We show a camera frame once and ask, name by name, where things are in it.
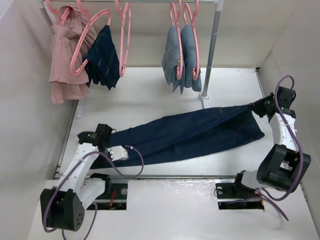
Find dark blue trousers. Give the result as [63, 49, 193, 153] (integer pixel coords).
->
[89, 104, 265, 169]

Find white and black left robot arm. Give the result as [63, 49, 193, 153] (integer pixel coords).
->
[40, 123, 112, 233]

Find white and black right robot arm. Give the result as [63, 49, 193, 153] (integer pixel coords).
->
[231, 86, 311, 197]

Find pink hanger with dark jeans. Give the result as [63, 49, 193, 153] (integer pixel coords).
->
[69, 0, 112, 77]

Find pink hanger right light jeans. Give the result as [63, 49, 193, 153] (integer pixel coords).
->
[181, 0, 200, 81]

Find pink hanger light jeans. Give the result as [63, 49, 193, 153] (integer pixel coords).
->
[169, 0, 183, 80]
[181, 0, 200, 81]

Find empty pink hanger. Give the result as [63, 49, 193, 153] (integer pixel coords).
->
[115, 0, 132, 77]

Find pink hanger left light jeans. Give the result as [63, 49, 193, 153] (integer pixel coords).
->
[169, 0, 183, 80]

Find pink hanger with dress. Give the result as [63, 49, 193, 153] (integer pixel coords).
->
[44, 0, 72, 26]

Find dark blue hanging jeans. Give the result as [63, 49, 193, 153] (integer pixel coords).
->
[82, 25, 120, 90]

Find light blue hanging jeans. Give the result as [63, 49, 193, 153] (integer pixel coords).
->
[161, 25, 185, 95]
[180, 24, 202, 92]

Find pink ruffled dress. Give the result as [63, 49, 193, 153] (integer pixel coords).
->
[48, 2, 89, 104]

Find light blue hanging jeans right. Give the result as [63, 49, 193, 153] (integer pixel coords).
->
[180, 24, 202, 92]

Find grey metal clothes rack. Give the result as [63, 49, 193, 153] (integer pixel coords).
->
[36, 0, 224, 102]

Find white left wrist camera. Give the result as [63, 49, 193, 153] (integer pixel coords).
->
[107, 145, 129, 162]

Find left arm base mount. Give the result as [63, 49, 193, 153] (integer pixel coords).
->
[93, 179, 128, 211]

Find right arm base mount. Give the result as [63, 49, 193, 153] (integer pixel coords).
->
[214, 179, 265, 210]

